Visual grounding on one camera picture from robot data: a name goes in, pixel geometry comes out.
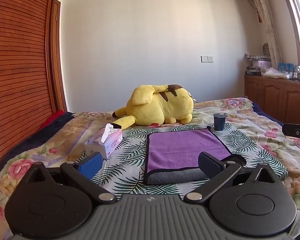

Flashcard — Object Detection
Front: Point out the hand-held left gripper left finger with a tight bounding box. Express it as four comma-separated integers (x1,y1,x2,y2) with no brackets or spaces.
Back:
23,152,118,204

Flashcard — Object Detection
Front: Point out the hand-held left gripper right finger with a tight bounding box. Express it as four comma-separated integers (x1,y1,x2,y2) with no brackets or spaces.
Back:
183,151,278,204

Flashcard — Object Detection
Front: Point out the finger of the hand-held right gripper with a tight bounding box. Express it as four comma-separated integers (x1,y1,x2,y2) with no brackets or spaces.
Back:
282,123,300,137

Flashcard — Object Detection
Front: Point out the purple towel with grey underside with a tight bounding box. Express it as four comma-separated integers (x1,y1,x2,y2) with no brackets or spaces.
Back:
143,127,247,186

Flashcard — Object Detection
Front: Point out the pink and white tissue box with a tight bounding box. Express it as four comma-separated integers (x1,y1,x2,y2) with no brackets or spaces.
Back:
84,123,123,159

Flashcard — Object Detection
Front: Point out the wooden cabinet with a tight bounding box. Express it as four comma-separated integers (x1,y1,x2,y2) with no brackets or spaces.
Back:
244,74,300,130

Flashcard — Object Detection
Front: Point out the small dark blue cup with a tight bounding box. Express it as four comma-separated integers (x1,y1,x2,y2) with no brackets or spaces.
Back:
213,113,228,131

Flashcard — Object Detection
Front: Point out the leaf print sheet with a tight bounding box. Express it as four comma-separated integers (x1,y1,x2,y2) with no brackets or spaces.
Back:
74,123,288,196

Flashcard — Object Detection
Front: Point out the clear plastic bag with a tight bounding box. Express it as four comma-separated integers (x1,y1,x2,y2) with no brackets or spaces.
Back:
262,67,288,79

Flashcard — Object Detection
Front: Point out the red cloth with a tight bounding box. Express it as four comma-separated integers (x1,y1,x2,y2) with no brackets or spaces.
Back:
41,109,66,128

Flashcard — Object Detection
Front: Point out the row of blue bottles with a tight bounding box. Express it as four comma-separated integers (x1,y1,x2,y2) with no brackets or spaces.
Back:
277,62,298,74

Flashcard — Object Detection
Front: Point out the dark blue blanket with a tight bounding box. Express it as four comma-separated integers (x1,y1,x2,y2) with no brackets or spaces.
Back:
0,111,76,183

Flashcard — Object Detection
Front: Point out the stack of boxes and books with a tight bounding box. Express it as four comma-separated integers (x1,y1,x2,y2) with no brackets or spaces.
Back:
244,53,272,77

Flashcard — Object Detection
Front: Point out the yellow plush toy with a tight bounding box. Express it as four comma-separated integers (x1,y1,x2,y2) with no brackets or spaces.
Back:
112,83,196,131

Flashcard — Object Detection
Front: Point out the patterned beige curtain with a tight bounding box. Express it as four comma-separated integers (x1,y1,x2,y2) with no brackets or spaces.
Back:
244,0,283,66

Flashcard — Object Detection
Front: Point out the wooden slatted wardrobe door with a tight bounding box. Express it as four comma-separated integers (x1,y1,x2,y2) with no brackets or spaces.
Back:
0,0,68,180

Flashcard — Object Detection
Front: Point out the wooden window frame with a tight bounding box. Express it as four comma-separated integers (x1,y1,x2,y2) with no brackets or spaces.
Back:
281,0,300,67

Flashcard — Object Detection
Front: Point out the wooden door frame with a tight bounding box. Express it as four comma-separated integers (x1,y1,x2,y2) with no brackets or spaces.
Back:
53,0,63,112

